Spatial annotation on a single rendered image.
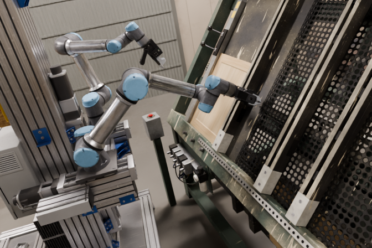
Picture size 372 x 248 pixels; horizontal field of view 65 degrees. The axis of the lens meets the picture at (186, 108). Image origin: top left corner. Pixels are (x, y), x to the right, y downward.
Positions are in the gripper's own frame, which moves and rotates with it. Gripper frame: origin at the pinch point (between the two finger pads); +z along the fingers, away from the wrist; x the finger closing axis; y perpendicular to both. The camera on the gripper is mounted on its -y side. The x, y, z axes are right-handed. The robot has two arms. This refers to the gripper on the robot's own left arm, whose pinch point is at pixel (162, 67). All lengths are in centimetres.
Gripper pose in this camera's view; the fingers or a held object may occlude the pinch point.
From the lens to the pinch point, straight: 201.1
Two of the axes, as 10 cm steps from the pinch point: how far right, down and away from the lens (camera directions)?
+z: 6.0, 6.7, 4.4
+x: -2.2, -4.0, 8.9
